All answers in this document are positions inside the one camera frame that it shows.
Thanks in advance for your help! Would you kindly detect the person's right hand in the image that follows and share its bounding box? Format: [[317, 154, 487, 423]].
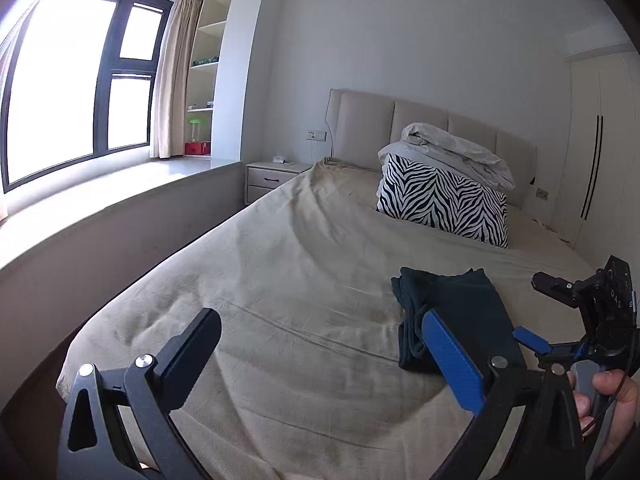
[[567, 369, 640, 467]]

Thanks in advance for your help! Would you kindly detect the thin dark wall cable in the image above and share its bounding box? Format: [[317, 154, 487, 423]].
[[324, 92, 335, 158]]

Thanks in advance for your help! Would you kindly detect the cream wardrobe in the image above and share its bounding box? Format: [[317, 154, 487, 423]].
[[550, 25, 640, 271]]

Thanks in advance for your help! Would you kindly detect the white window sill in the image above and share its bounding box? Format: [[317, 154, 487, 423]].
[[0, 156, 246, 261]]

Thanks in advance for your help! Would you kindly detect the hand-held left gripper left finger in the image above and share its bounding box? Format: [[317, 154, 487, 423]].
[[56, 307, 223, 480]]

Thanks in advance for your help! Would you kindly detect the bed with beige sheet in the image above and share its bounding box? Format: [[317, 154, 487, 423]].
[[55, 157, 611, 480]]

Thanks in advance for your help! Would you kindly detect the beige padded headboard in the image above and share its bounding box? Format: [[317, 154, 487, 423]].
[[327, 88, 538, 206]]

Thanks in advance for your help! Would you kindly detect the white nightstand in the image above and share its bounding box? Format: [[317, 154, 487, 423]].
[[245, 160, 313, 205]]

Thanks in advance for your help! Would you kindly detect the white built-in wall shelf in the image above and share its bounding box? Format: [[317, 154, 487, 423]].
[[185, 0, 236, 158]]

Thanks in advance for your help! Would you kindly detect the beige curtain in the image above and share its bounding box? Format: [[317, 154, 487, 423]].
[[150, 0, 203, 158]]

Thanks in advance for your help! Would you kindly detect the white folded duvet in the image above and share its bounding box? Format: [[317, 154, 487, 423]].
[[377, 122, 516, 191]]

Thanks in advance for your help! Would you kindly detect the black framed window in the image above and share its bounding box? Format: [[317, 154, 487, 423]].
[[0, 0, 176, 193]]

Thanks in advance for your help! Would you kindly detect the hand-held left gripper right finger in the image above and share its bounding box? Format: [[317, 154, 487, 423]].
[[421, 308, 586, 480]]

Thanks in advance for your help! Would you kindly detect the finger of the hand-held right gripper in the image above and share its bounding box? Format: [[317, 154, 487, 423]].
[[513, 326, 601, 363], [531, 271, 592, 312]]

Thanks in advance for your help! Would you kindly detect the zebra print pillow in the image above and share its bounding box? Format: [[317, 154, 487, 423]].
[[376, 152, 510, 250]]

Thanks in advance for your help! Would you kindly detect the teal knit sweater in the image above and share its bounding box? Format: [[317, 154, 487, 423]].
[[391, 266, 526, 373]]

